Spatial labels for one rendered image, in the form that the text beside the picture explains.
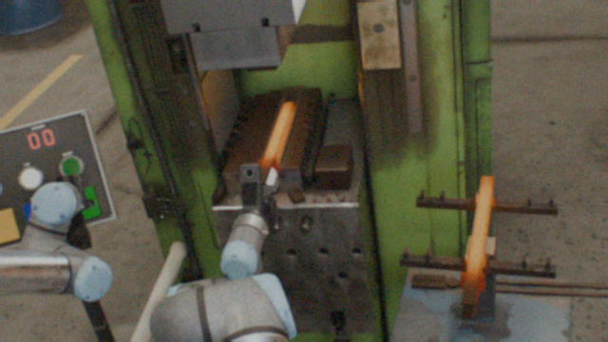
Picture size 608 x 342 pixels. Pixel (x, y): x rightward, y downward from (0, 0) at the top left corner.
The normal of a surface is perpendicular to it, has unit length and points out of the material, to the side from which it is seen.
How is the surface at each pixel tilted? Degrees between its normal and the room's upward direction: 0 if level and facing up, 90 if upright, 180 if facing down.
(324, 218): 90
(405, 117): 90
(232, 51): 90
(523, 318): 0
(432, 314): 0
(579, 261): 0
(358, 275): 90
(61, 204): 59
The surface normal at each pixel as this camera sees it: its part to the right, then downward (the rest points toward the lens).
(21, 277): 0.81, 0.14
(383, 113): -0.15, 0.56
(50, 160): 0.17, 0.02
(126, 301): -0.14, -0.83
